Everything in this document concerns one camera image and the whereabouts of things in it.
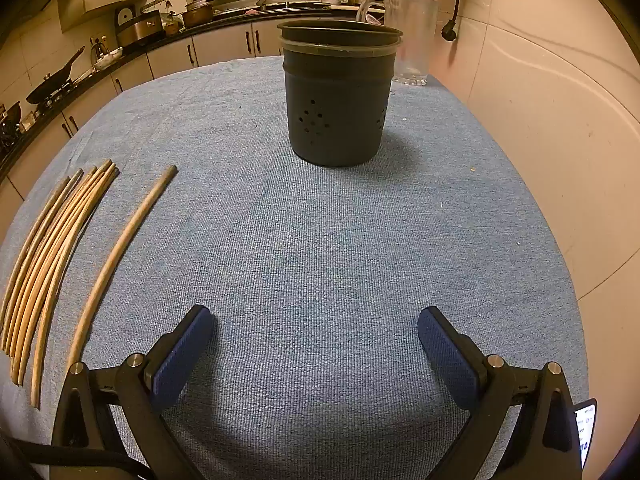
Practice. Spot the blue tablecloth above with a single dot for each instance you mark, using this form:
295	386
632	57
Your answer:
300	260

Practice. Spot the black frying pan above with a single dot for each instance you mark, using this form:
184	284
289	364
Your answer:
47	90

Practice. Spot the steel kettle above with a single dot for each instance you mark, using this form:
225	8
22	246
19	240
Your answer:
98	51

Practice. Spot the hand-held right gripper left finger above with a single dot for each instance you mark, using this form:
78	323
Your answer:
182	357

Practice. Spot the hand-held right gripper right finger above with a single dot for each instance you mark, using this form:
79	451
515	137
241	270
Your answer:
450	360

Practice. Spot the steel countertop appliance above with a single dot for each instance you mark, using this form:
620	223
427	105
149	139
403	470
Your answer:
140	30

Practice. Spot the white bowl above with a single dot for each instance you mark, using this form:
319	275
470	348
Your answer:
107	60

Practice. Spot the tan wooden chopstick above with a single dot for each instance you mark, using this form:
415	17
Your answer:
129	236

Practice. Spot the brown cooking pot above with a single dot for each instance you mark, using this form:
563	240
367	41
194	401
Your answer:
197	15

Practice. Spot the smartphone with lit screen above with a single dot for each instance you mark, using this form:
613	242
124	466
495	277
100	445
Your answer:
586	432

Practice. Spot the dark perforated utensil holder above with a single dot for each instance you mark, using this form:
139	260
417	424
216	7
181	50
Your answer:
335	110

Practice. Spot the clear plastic pitcher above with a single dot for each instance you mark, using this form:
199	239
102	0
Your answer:
415	35

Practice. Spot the lower kitchen cabinets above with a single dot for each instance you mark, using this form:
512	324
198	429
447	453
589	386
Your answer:
220	45

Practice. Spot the row of chopsticks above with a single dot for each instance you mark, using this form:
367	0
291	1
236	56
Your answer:
45	265

